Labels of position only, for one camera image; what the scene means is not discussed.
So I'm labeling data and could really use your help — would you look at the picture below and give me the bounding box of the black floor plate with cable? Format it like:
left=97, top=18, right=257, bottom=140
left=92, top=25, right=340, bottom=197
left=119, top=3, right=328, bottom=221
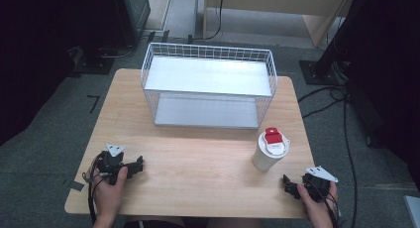
left=68, top=44, right=137, bottom=76

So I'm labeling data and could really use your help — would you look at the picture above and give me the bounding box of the hand-held gripper cable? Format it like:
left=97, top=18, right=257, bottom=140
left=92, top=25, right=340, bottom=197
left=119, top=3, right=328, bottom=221
left=311, top=181, right=343, bottom=228
left=82, top=155, right=104, bottom=224

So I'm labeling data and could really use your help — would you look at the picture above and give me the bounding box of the person's right hand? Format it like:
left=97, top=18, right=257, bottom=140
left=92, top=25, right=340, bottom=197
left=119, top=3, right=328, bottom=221
left=296, top=181, right=339, bottom=228

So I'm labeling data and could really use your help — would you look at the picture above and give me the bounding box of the pale flat panel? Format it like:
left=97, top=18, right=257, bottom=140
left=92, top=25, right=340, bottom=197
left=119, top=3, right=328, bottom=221
left=402, top=194, right=420, bottom=228

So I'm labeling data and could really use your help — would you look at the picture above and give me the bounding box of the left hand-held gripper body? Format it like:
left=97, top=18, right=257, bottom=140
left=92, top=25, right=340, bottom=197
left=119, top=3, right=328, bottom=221
left=96, top=143, right=129, bottom=186

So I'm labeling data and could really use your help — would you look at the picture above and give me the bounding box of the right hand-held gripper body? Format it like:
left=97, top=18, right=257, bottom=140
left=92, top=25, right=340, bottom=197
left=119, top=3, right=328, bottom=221
left=301, top=166, right=339, bottom=203

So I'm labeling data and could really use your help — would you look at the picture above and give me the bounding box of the right hand-held gripper cable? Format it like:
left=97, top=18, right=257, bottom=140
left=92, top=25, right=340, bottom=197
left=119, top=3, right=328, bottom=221
left=311, top=181, right=343, bottom=228

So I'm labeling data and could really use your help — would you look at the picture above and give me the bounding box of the black hanging cable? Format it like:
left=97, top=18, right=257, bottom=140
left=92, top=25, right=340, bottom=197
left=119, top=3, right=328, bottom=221
left=187, top=0, right=226, bottom=45

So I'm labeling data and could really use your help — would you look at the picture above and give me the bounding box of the light wooden furniture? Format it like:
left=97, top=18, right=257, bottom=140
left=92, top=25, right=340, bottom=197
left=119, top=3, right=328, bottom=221
left=202, top=0, right=358, bottom=49

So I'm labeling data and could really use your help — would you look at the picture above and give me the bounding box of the dark cabinet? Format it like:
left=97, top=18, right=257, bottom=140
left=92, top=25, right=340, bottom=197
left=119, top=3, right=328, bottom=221
left=110, top=0, right=152, bottom=48

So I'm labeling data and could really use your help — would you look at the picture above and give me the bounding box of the left hand-held gripper cable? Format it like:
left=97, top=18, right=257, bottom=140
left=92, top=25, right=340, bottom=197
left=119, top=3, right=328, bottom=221
left=82, top=155, right=104, bottom=224

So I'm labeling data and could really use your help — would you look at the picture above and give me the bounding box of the person's left hand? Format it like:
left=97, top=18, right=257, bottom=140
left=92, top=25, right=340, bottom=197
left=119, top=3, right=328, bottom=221
left=93, top=166, right=129, bottom=225

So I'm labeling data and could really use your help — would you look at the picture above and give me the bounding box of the black floor cable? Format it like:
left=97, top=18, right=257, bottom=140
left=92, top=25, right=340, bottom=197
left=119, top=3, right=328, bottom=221
left=297, top=84, right=361, bottom=228

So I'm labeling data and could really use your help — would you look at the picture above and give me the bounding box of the white cup with red lid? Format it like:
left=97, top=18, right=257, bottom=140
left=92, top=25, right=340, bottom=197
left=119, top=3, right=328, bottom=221
left=251, top=127, right=291, bottom=172

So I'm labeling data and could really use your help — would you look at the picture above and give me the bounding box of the white wire two-tier shelf rack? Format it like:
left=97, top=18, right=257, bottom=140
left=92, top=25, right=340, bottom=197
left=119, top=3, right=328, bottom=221
left=140, top=42, right=278, bottom=130

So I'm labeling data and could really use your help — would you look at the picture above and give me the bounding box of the black stand with base plate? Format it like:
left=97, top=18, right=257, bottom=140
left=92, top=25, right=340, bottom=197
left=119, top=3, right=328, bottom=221
left=298, top=0, right=368, bottom=87

